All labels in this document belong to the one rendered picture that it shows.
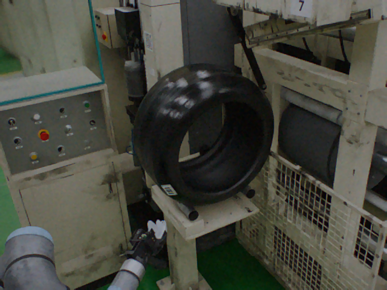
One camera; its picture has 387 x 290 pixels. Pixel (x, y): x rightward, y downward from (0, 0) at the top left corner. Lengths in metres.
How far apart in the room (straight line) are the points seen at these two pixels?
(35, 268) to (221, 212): 0.97
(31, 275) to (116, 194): 1.31
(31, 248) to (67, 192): 1.13
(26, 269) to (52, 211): 1.21
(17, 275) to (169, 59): 1.06
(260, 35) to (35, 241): 1.16
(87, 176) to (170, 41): 0.87
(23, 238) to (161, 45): 0.95
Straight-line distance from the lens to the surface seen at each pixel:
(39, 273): 1.03
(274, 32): 1.64
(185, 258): 2.30
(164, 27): 1.68
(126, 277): 1.27
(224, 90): 1.43
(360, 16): 1.34
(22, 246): 1.09
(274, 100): 2.03
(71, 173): 2.14
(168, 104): 1.41
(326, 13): 1.29
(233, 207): 1.82
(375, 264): 1.62
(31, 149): 2.09
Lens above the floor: 1.91
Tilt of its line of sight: 29 degrees down
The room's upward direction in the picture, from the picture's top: 4 degrees counter-clockwise
